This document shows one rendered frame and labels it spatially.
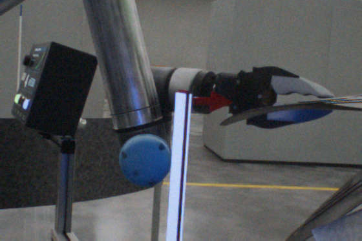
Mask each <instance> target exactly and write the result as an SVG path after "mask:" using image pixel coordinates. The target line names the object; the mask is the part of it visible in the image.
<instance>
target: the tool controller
mask: <svg viewBox="0 0 362 241"><path fill-rule="evenodd" d="M22 64H23V66H25V70H24V73H23V76H22V79H21V82H20V86H19V89H18V92H17V95H18V94H21V96H22V95H24V97H27V99H30V105H29V107H28V109H27V111H25V109H24V108H23V109H22V108H21V107H20V106H19V104H17V103H16V101H15V102H14V106H13V108H12V114H13V115H14V116H15V117H16V118H17V119H18V120H19V121H20V122H21V123H22V124H23V126H24V127H26V128H28V129H33V130H35V131H38V134H40V135H42V138H44V139H48V140H49V139H50V137H51V134H52V135H55V136H62V137H65V136H71V137H72V138H74V137H75V135H76V131H77V130H78V129H84V127H85V126H86V120H83V119H81V115H82V112H83V109H84V107H85V104H86V101H87V98H88V95H89V92H90V89H91V85H92V81H93V78H94V75H95V72H96V70H97V66H98V60H97V57H96V56H95V55H93V54H90V53H87V52H84V51H81V50H78V49H75V48H72V47H69V46H66V45H62V44H60V43H59V42H57V41H45V42H39V43H34V44H33V46H32V50H31V52H30V54H29V55H25V56H24V58H23V62H22ZM28 70H31V74H30V78H29V80H28V82H27V86H26V89H25V91H23V90H22V88H23V84H24V82H25V78H26V76H27V72H28Z"/></svg>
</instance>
